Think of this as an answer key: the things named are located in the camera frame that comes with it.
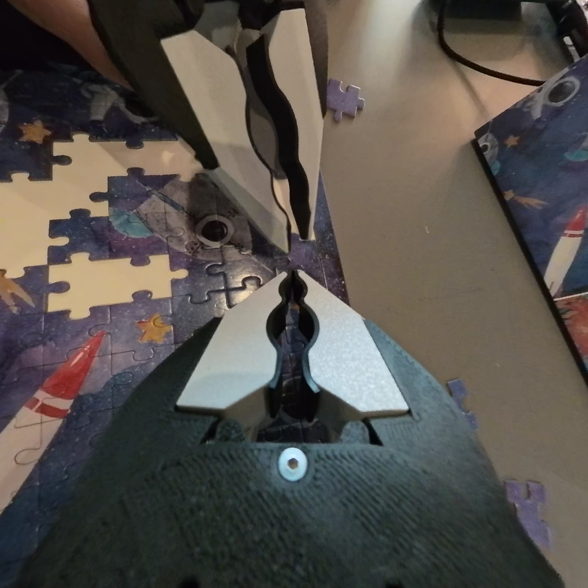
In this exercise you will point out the person's left forearm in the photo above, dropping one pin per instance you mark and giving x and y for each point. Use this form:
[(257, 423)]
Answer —
[(59, 32)]

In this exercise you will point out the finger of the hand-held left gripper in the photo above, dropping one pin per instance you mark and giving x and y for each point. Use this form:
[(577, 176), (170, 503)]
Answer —
[(206, 92), (298, 82)]

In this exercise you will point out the space jigsaw puzzle board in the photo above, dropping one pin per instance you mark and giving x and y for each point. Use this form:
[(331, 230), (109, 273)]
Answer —
[(92, 330)]

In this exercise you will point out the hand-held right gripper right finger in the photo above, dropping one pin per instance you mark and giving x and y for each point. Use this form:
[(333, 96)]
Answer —
[(353, 367)]

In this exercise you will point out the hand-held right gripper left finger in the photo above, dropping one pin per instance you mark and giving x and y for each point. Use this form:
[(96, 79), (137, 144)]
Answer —
[(225, 367)]

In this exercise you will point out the illustrated puzzle box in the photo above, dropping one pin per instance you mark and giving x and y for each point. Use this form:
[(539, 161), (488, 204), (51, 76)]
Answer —
[(542, 193)]

